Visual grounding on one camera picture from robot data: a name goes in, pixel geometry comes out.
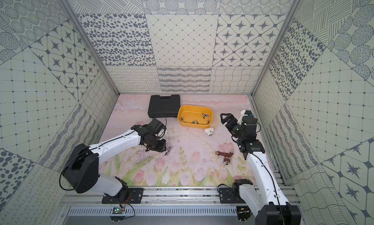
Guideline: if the yellow plastic storage box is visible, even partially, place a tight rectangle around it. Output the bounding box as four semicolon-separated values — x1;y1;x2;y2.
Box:
177;105;213;129

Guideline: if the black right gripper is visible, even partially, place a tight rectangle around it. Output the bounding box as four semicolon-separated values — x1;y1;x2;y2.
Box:
221;113;245;140

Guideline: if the white pipe tee fitting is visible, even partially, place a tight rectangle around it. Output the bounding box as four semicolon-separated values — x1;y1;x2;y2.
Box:
204;127;214;136

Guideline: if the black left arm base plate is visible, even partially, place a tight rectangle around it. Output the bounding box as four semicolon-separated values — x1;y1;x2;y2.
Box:
102;176;144;204

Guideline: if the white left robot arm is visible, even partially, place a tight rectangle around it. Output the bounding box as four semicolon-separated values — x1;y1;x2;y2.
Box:
60;119;167;200

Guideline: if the red brown pipe fitting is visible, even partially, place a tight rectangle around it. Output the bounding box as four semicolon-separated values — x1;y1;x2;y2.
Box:
215;151;233;165

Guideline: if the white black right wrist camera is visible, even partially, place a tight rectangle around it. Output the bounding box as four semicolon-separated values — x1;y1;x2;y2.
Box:
238;110;254;124

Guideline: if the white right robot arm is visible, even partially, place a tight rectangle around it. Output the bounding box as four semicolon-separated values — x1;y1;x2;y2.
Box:
220;110;302;225

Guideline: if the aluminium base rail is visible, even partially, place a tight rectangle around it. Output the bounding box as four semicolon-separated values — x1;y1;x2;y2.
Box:
61;186;302;207

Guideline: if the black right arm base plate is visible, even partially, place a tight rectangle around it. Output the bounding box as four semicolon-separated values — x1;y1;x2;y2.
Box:
217;179;253;204

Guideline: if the black plastic tool case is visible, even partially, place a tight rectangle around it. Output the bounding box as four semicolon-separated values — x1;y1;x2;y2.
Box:
148;94;181;118

